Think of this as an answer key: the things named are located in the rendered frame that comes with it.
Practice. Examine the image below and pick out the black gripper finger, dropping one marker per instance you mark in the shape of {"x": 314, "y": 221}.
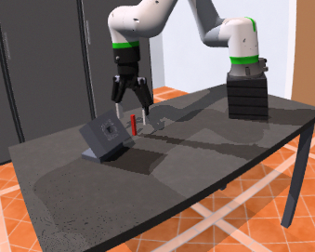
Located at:
{"x": 145, "y": 98}
{"x": 118, "y": 99}

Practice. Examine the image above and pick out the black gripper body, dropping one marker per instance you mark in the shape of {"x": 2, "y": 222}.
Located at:
{"x": 132, "y": 70}

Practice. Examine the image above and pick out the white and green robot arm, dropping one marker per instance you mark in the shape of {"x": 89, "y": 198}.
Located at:
{"x": 149, "y": 18}

